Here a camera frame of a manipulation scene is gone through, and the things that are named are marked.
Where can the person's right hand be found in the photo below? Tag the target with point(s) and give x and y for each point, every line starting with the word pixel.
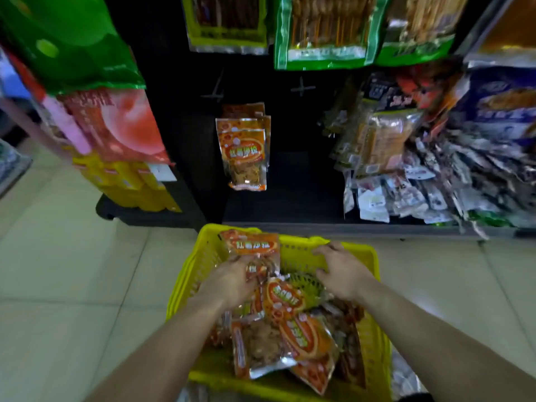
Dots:
pixel 345 272

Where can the person's left hand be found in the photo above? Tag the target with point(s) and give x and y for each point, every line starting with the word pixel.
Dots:
pixel 230 284

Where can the yellow plastic shopping basket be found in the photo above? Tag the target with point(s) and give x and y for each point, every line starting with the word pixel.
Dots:
pixel 293 251

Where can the pile of orange snack packets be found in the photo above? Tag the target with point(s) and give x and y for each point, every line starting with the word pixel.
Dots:
pixel 305 334

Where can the person's left forearm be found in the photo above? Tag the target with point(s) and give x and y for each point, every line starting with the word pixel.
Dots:
pixel 167 355

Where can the person's right forearm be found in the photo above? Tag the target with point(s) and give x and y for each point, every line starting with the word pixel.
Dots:
pixel 439 347

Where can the person's white right shoe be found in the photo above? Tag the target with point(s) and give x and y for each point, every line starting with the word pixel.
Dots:
pixel 404 381

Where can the blue printed snack bag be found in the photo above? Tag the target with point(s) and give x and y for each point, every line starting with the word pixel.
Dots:
pixel 498 108

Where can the green stick snack packet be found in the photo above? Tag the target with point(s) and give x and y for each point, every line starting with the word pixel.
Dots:
pixel 423 29

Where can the black base plinth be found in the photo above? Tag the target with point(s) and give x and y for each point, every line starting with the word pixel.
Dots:
pixel 138 217

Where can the pile of small white packets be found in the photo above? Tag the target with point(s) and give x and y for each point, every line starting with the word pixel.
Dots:
pixel 439 188

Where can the white price card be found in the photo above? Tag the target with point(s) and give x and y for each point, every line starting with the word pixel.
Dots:
pixel 162 172

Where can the strip of orange-beige packets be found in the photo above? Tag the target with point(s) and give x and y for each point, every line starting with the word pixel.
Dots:
pixel 385 142

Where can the hanging yellow red-label packets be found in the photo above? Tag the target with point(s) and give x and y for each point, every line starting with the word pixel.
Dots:
pixel 125 184

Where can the metal peg hook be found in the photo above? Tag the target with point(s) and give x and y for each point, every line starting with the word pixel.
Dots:
pixel 302 88
pixel 215 96

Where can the pink peach print bag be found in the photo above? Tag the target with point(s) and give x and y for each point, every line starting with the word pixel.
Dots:
pixel 121 125

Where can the green-bordered skewer packet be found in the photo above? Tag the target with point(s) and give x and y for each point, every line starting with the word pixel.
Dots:
pixel 326 29

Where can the white printed sack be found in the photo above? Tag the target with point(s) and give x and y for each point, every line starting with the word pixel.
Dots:
pixel 10 167

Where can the yellow-edged dark stick packet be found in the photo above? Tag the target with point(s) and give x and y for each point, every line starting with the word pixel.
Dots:
pixel 226 20

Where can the green apple print bag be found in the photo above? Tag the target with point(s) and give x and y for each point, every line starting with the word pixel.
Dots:
pixel 71 46

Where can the brown clear flat packet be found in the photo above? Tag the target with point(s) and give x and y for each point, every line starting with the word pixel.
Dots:
pixel 511 33

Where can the cartoon print packet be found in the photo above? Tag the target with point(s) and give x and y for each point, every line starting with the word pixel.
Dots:
pixel 12 79

